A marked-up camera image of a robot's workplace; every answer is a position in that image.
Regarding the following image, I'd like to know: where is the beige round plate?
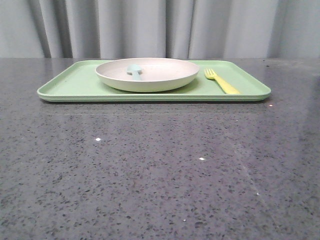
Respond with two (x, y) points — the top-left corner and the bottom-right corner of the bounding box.
(95, 57), (200, 93)

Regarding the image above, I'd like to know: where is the yellow plastic fork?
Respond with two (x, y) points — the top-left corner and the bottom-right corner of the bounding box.
(204, 68), (241, 95)

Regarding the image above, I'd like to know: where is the light blue plastic spoon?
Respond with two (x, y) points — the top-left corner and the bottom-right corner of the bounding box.
(126, 64), (142, 81)

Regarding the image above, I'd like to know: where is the light green plastic tray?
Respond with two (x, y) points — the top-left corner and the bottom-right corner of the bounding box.
(37, 60), (271, 103)

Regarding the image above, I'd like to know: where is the grey pleated curtain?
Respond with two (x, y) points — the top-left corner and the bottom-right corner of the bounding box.
(0, 0), (320, 59)

